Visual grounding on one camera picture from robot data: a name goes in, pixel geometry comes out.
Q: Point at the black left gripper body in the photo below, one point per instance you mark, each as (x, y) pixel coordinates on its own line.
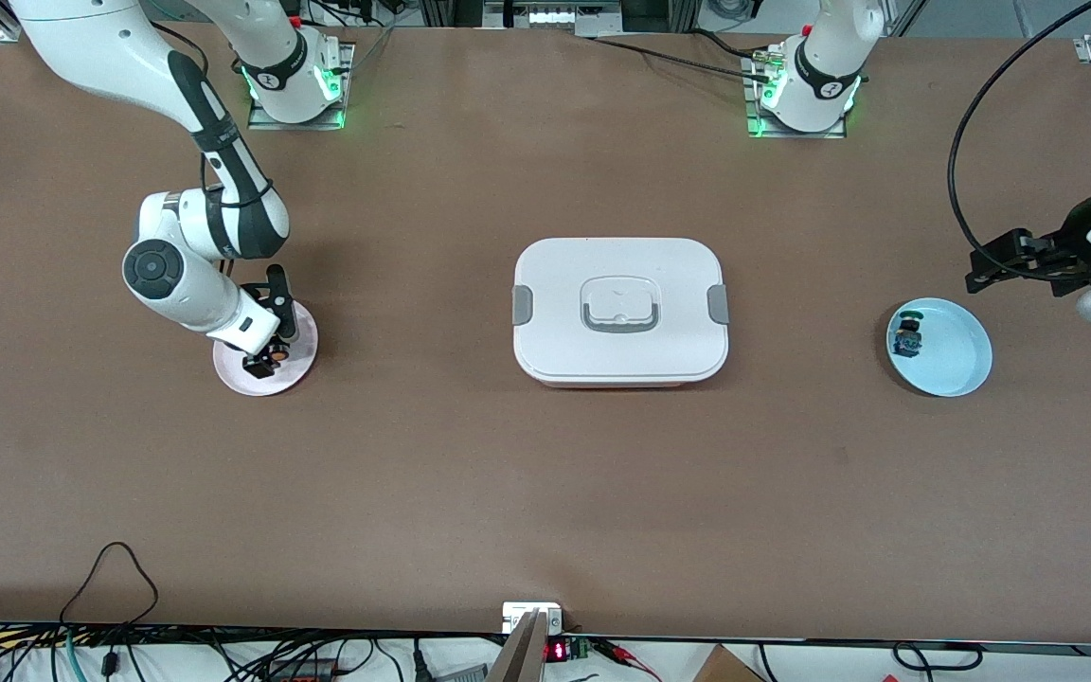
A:
(1072, 245)

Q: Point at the orange push button switch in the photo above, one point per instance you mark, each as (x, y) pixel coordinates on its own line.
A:
(277, 353)

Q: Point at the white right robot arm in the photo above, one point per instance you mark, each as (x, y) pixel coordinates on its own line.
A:
(110, 47)

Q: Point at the pink box with white lid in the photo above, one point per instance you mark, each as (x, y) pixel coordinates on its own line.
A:
(555, 284)

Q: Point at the pale pink round plate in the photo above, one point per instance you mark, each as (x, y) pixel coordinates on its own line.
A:
(233, 374)

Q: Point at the light blue round plate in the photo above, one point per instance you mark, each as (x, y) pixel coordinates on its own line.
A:
(957, 365)

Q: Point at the black and orange device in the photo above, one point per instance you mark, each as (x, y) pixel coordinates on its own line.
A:
(304, 673)

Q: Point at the short aluminium profile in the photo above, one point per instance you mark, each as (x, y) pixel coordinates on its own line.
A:
(10, 35)

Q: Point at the grey plug block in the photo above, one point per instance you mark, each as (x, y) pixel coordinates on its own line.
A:
(460, 674)

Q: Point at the white electronics unit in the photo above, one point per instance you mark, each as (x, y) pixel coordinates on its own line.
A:
(555, 19)

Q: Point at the red digit display module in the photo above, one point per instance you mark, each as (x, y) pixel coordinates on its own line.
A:
(557, 651)

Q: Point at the red test lead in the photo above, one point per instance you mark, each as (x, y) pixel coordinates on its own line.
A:
(626, 655)

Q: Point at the brown cardboard piece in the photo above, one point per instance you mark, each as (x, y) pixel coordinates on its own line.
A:
(725, 668)

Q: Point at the blue green knob switch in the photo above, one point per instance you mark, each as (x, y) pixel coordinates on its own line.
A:
(907, 339)

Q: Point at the white metal bracket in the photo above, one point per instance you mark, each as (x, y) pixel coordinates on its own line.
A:
(512, 616)

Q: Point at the grey aluminium post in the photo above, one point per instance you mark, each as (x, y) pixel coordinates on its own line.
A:
(519, 658)

